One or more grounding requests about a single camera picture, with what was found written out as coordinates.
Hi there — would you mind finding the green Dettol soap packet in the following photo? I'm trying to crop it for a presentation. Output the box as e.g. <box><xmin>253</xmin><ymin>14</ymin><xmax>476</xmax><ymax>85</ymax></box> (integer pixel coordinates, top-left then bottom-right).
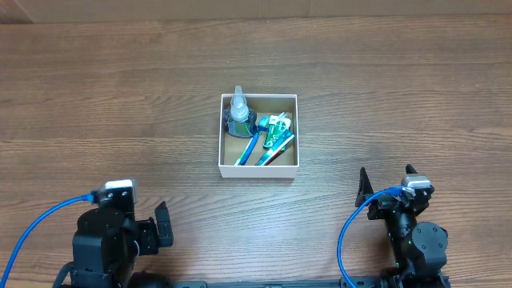
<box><xmin>263</xmin><ymin>112</ymin><xmax>292</xmax><ymax>149</ymax></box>

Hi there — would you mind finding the right blue cable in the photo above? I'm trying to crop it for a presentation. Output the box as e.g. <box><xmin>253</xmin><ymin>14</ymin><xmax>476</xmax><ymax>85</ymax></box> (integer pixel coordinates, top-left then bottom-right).
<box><xmin>336</xmin><ymin>186</ymin><xmax>405</xmax><ymax>288</ymax></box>

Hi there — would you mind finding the black base frame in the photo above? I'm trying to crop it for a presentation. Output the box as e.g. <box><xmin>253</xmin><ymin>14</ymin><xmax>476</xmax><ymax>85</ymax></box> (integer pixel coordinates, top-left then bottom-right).
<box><xmin>126</xmin><ymin>271</ymin><xmax>451</xmax><ymax>288</ymax></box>

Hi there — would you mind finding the left blue cable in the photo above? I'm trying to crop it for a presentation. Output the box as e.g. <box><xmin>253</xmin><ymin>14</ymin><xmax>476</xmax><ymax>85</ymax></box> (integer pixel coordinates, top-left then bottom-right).
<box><xmin>0</xmin><ymin>194</ymin><xmax>95</xmax><ymax>288</ymax></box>

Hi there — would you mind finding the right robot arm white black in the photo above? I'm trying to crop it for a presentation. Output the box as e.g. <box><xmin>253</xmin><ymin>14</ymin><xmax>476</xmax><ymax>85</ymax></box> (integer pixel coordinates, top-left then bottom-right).
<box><xmin>367</xmin><ymin>164</ymin><xmax>450</xmax><ymax>288</ymax></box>

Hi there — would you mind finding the blue cable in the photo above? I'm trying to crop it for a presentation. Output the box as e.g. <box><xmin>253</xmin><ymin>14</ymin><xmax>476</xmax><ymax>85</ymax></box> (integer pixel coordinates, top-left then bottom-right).
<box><xmin>0</xmin><ymin>194</ymin><xmax>95</xmax><ymax>288</ymax></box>
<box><xmin>336</xmin><ymin>186</ymin><xmax>405</xmax><ymax>288</ymax></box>

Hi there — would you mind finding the white toothpaste tube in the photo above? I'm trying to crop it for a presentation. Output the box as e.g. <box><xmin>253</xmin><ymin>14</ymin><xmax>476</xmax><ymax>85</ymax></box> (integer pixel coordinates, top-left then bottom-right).
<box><xmin>256</xmin><ymin>130</ymin><xmax>295</xmax><ymax>166</ymax></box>

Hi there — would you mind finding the blue toothbrush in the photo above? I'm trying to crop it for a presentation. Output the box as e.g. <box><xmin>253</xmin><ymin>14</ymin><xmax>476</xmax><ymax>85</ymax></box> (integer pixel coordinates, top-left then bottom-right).
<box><xmin>239</xmin><ymin>116</ymin><xmax>270</xmax><ymax>166</ymax></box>

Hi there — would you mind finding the white cardboard box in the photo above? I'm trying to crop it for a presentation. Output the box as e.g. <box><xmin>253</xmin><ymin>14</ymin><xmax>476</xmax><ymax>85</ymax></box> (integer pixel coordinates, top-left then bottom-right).
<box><xmin>218</xmin><ymin>93</ymin><xmax>300</xmax><ymax>179</ymax></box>

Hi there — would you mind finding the purple soap pump bottle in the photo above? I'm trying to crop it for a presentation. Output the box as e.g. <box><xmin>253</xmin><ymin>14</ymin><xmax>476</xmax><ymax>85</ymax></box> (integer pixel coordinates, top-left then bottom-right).
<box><xmin>222</xmin><ymin>86</ymin><xmax>257</xmax><ymax>138</ymax></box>

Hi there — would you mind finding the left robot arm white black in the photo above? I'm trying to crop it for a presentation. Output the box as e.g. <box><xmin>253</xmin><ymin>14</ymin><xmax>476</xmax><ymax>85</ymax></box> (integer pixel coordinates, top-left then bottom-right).
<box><xmin>53</xmin><ymin>202</ymin><xmax>174</xmax><ymax>288</ymax></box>

